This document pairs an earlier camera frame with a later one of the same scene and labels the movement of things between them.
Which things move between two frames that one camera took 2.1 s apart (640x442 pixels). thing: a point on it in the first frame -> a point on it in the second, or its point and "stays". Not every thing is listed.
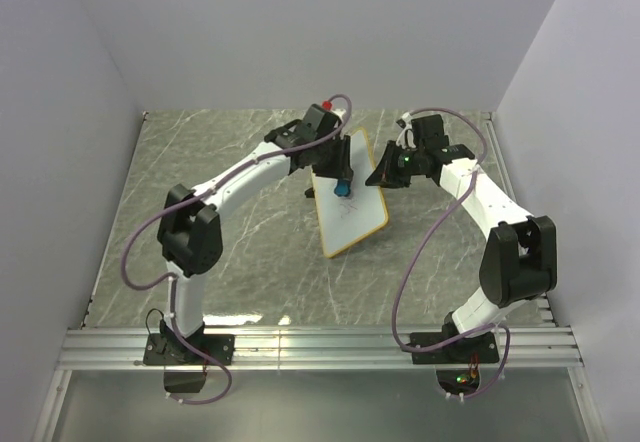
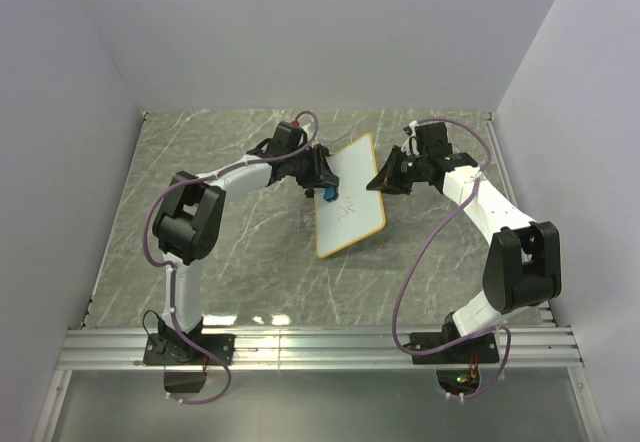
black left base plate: (170, 351) stays
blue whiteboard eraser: (342, 188) -> (330, 193)
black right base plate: (459, 352) stays
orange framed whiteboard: (347, 220) stays
